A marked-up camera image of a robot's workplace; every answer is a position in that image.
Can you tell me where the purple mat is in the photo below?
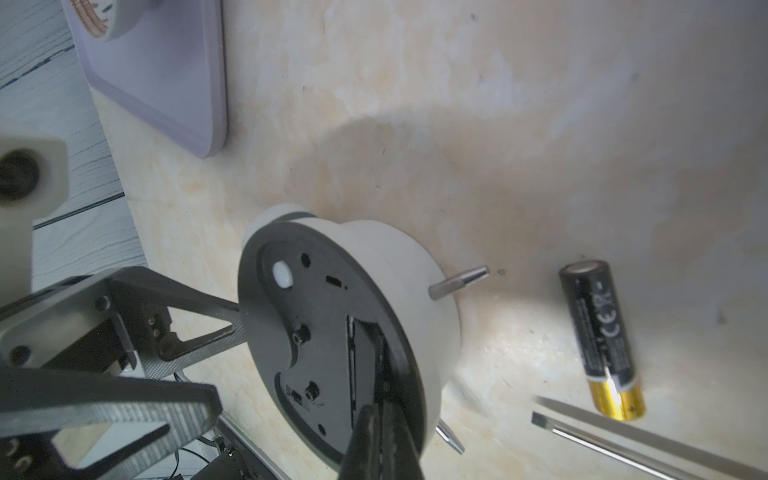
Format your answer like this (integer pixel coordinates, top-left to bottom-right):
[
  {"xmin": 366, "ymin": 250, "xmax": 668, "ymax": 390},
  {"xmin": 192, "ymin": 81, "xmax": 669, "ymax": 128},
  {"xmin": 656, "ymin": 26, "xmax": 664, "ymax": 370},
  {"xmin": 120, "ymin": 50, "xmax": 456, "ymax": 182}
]
[{"xmin": 62, "ymin": 1, "xmax": 228, "ymax": 158}]

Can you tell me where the black round alarm clock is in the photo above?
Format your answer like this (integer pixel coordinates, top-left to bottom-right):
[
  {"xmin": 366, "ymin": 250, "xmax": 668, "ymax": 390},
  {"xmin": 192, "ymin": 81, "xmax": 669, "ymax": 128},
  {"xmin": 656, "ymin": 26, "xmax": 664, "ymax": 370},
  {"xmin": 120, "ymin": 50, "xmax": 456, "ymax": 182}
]
[{"xmin": 237, "ymin": 204, "xmax": 489, "ymax": 469}]

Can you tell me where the patterned bowl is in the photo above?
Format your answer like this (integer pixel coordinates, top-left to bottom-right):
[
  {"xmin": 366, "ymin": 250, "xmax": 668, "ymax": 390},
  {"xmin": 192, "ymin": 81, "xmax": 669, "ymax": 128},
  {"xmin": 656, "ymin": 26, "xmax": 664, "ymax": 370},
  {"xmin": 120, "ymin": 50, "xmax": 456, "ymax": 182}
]
[{"xmin": 69, "ymin": 0, "xmax": 161, "ymax": 42}]

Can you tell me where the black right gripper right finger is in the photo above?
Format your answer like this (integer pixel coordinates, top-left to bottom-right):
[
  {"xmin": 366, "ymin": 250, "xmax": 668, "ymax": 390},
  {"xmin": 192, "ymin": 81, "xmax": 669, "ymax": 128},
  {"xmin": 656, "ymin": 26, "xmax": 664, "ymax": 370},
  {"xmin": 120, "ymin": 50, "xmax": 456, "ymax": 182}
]
[{"xmin": 381, "ymin": 401, "xmax": 424, "ymax": 480}]

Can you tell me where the black gold AA battery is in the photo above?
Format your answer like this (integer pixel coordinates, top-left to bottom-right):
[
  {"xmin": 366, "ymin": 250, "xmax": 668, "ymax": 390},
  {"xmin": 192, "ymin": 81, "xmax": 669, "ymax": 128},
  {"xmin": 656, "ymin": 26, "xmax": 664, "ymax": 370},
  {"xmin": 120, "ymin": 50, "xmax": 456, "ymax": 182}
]
[{"xmin": 559, "ymin": 260, "xmax": 646, "ymax": 421}]

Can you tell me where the small screwdriver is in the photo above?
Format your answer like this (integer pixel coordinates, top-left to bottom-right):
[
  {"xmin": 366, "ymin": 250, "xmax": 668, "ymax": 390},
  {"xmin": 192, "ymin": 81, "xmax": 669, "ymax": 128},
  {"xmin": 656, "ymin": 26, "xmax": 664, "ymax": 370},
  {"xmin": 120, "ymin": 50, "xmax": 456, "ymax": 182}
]
[{"xmin": 530, "ymin": 395, "xmax": 768, "ymax": 480}]

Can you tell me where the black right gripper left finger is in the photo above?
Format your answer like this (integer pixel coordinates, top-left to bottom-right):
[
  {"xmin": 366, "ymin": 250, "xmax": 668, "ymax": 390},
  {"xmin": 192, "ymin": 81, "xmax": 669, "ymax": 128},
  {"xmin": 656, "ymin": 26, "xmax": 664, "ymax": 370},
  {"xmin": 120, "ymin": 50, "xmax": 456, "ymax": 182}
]
[{"xmin": 338, "ymin": 404, "xmax": 381, "ymax": 480}]

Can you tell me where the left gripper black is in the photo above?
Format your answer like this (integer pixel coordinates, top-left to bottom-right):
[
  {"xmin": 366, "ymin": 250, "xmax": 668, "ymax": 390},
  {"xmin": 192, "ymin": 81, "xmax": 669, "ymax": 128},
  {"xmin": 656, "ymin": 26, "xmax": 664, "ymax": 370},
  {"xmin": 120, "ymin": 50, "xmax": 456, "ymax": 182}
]
[{"xmin": 1, "ymin": 267, "xmax": 245, "ymax": 479}]

